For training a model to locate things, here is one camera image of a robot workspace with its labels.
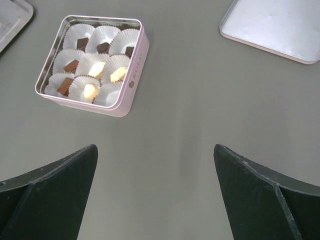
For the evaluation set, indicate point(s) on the dark chocolate piece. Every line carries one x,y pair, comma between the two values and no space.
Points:
103,48

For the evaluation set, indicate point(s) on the brown chocolate cube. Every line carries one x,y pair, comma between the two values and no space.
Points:
63,89

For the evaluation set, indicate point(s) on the white chocolate block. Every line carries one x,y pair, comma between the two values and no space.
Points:
96,70

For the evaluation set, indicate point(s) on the white chocolate cube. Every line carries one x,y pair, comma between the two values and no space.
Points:
90,91

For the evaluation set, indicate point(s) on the silver tin lid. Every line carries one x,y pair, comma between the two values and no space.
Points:
287,28

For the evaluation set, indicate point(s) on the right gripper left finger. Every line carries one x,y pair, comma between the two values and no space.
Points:
48,203

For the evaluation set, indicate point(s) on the pink chocolate tin box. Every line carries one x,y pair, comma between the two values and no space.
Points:
114,98

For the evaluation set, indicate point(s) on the silver metal tray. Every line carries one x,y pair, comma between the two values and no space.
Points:
14,16

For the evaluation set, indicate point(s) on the brown chocolate piece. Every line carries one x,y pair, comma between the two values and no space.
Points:
71,67

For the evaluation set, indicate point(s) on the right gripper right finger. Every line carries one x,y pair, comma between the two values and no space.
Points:
263,204

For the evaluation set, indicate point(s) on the dark chocolate cube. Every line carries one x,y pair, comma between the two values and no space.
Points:
129,51

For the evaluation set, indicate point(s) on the white chocolate piece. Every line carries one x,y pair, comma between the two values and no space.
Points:
118,75

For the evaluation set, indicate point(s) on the dark chocolate block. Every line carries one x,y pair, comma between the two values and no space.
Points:
82,43

